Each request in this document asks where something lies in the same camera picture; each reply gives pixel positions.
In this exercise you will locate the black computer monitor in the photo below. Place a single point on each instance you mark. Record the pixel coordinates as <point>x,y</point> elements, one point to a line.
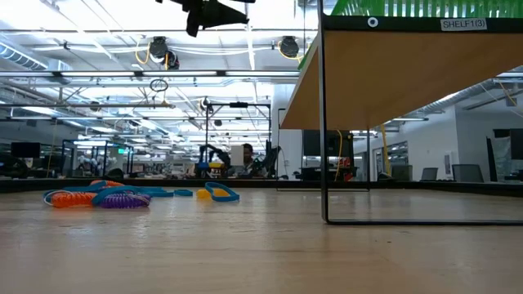
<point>25,150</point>

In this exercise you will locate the white shelf label sticker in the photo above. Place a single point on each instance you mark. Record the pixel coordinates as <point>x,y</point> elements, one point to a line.
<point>463,24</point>

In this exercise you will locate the black aluminium table frame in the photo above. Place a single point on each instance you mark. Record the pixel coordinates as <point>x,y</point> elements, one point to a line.
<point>24,184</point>

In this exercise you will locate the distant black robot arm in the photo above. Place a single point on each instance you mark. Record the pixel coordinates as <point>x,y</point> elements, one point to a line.
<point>216,153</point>

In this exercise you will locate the black distant rig frame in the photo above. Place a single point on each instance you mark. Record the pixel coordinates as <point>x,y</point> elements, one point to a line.
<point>239,105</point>

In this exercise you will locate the grey office chair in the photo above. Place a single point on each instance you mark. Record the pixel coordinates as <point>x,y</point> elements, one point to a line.
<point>468,173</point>

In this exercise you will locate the green plastic slotted basket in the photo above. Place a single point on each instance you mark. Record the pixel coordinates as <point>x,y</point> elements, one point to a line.
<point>359,8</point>

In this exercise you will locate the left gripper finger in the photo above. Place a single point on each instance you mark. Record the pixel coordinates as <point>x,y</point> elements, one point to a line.
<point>220,16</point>

